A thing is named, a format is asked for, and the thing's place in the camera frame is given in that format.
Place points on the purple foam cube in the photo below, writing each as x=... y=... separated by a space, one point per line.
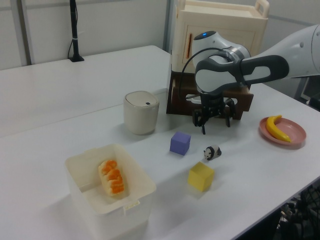
x=180 y=144

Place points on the yellow toy banana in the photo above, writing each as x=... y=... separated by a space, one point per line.
x=273 y=130

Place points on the pink round plate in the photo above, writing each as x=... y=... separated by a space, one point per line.
x=295 y=130

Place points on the cream wooden cabinet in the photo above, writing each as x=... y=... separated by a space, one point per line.
x=225 y=17

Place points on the toy bread with orange topping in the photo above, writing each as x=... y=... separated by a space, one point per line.
x=112 y=178

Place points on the black floor equipment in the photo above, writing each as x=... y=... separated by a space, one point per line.
x=305 y=212

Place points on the dark wood drawer cabinet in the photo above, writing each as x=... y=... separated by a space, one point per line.
x=171 y=81

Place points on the white plastic open bin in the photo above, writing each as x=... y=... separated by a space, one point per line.
x=130 y=220

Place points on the yellow foam cube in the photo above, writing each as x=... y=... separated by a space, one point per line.
x=200 y=177

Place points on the black pole stand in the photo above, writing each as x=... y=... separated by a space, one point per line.
x=74 y=37

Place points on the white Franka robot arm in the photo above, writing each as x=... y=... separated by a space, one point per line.
x=275 y=67

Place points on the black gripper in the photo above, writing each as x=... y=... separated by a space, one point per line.
x=212 y=103

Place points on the small panda toy figure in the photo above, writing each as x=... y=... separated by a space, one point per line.
x=212 y=152

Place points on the cream lidded trash can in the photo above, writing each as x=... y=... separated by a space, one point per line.
x=141 y=117

